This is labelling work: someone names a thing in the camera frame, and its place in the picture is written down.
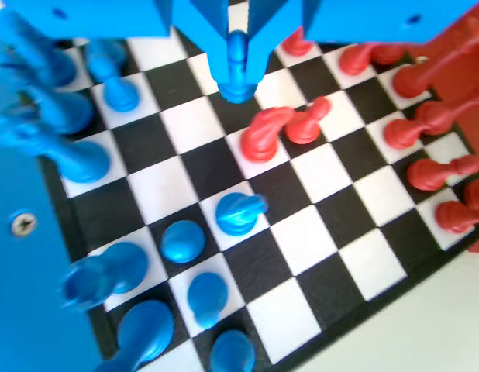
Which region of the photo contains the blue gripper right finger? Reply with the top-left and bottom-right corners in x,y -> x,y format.
246,0 -> 302,84

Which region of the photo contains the black and white chessboard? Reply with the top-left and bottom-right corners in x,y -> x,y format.
37,0 -> 479,372

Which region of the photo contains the blue chess pawn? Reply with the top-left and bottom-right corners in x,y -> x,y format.
187,271 -> 229,329
218,29 -> 258,105
160,219 -> 207,264
86,38 -> 140,113
208,329 -> 256,372

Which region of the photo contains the red chess knight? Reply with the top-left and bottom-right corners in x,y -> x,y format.
281,26 -> 316,57
239,106 -> 297,163

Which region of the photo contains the red chess king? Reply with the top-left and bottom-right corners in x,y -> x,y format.
392,22 -> 479,100

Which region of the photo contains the blue chess queen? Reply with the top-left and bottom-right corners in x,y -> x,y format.
0,112 -> 111,185

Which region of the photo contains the blue chess rook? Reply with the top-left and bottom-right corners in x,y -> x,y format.
60,242 -> 150,311

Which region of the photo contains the blue chess king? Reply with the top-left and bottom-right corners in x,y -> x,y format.
90,298 -> 175,372

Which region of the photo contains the blue chess bishop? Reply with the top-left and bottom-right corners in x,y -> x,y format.
0,57 -> 95,136

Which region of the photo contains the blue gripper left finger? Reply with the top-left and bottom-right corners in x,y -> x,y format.
171,0 -> 229,84

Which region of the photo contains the red chess rook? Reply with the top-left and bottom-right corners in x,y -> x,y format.
463,178 -> 479,210

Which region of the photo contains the red chess queen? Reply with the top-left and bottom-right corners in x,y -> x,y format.
369,42 -> 411,66

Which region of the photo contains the blue chess knight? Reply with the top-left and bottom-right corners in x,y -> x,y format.
215,191 -> 270,237
0,9 -> 78,90

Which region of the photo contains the red chess bishop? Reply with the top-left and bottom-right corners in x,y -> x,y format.
413,87 -> 479,136

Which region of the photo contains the silver plate screw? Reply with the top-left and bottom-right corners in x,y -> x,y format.
10,211 -> 39,237

